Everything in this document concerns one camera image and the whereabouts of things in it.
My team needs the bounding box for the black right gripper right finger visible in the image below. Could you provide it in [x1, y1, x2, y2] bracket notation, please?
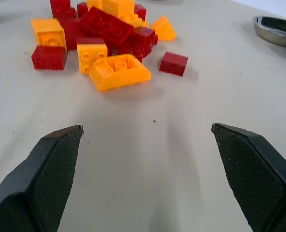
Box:
[211, 123, 286, 232]

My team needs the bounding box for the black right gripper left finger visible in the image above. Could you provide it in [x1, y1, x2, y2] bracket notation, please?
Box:
[0, 125, 84, 232]

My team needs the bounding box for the small red block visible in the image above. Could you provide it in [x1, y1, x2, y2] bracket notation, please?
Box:
[133, 3, 147, 22]
[31, 46, 68, 71]
[159, 51, 189, 78]
[76, 1, 89, 19]

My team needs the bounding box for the upside-down orange plastic building brick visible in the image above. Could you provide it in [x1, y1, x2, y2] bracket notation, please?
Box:
[88, 53, 152, 93]

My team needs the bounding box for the silver round metal dish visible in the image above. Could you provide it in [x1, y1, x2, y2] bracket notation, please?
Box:
[251, 15, 286, 48]

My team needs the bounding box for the orange wedge block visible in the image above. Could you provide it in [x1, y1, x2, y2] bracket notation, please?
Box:
[151, 15, 177, 42]

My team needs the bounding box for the long red plastic building brick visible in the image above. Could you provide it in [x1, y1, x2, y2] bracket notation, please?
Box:
[79, 6, 135, 48]

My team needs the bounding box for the translucent red block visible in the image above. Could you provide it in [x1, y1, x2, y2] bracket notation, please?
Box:
[130, 26, 159, 61]

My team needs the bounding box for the small orange block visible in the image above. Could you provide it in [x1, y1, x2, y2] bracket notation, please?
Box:
[127, 12, 150, 29]

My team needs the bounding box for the orange stacked block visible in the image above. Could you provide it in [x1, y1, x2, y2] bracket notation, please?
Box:
[86, 0, 136, 19]

